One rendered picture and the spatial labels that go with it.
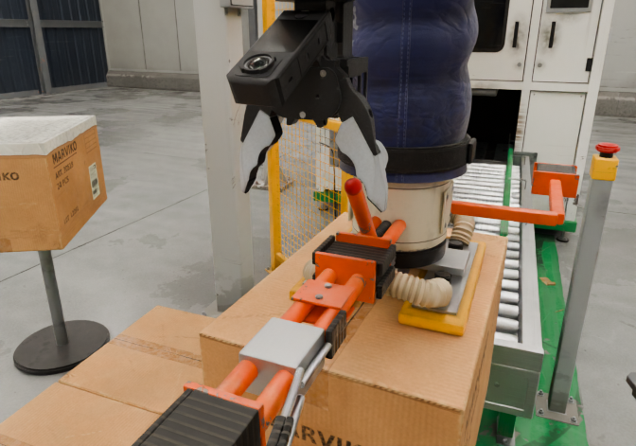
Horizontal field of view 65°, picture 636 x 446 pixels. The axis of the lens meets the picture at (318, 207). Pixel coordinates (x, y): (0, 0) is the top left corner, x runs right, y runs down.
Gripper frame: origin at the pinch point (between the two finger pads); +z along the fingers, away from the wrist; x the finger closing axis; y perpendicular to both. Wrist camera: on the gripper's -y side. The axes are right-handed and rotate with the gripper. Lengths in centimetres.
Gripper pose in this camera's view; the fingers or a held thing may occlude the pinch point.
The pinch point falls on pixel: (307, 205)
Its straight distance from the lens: 48.8
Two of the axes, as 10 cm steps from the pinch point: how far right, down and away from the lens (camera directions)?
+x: -9.2, -1.3, 3.7
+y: 3.9, -3.1, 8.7
